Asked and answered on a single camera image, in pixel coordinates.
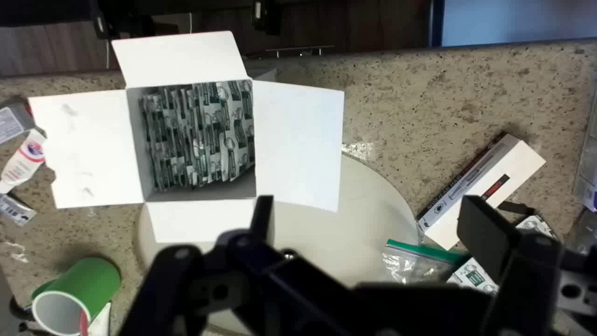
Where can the small items at left edge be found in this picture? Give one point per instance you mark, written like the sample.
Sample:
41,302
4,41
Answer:
24,159

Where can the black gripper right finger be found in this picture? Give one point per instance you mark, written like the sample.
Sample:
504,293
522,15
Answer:
504,248

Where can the white teal cardboard box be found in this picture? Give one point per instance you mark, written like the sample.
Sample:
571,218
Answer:
86,149

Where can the grey packets stack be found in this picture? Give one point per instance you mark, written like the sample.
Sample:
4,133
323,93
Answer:
196,133

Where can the white oval sink basin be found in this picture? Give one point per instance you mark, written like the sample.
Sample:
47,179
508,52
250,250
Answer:
347,211

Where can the silver tube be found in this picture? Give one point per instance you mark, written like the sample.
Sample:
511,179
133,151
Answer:
15,209

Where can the long white box red label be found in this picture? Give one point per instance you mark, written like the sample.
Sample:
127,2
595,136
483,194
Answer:
491,174

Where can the green mug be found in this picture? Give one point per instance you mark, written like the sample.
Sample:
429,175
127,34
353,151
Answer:
86,282

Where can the black robot table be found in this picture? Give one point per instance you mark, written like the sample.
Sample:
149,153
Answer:
187,15

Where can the clear green-seal zip bag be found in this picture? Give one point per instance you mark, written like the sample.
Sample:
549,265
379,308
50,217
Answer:
416,261

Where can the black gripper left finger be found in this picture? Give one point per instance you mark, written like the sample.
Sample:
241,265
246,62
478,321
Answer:
261,217

